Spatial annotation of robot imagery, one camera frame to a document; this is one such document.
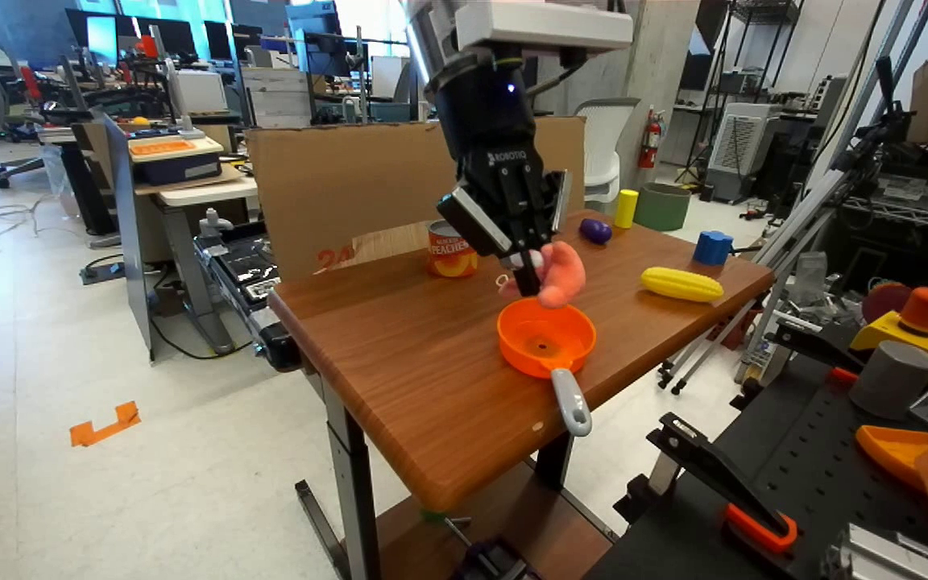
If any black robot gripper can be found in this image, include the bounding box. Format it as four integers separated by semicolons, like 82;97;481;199
427;47;567;296

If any pink toy figure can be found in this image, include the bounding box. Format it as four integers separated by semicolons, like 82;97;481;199
538;242;586;307

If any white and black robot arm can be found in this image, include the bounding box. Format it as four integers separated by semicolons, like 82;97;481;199
399;0;631;307

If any purple toy eggplant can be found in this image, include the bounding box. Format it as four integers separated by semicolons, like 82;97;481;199
580;220;613;246

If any yellow corn toy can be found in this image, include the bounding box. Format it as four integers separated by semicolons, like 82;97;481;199
640;267;725;304

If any yellow and orange toy block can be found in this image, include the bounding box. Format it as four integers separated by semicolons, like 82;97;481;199
850;285;928;352

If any orange labelled tin can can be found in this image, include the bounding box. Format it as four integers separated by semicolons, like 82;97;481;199
427;221;477;279

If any yellow cylinder block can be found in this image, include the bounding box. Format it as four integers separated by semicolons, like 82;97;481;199
613;187;639;232

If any wooden table with metal legs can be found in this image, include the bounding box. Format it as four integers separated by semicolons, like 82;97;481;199
268;209;775;580

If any green storage bin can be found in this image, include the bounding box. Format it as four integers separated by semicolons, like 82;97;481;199
635;182;690;232

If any red fire extinguisher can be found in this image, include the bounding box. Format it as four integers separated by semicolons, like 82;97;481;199
639;109;662;170

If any white office chair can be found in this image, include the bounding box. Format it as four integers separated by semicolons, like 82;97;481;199
577;97;639;205

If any blue cube block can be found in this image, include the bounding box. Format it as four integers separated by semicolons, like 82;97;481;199
694;232;731;263

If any cardboard back panel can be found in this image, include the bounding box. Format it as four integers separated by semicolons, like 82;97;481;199
244;114;589;290

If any black perforated workbench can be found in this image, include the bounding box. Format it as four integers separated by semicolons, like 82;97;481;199
589;362;928;580

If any grey side desk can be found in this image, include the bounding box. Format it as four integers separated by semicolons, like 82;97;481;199
104;119;234;362

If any grey cylinder cup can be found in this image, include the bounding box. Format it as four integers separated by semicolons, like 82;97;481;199
850;340;928;420

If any black box with orange top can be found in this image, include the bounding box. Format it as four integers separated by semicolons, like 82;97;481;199
129;136;223;182

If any orange pan with grey handle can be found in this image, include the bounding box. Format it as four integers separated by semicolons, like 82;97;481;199
497;296;596;437

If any orange handled black clamp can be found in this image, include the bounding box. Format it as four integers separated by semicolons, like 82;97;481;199
646;412;798;557

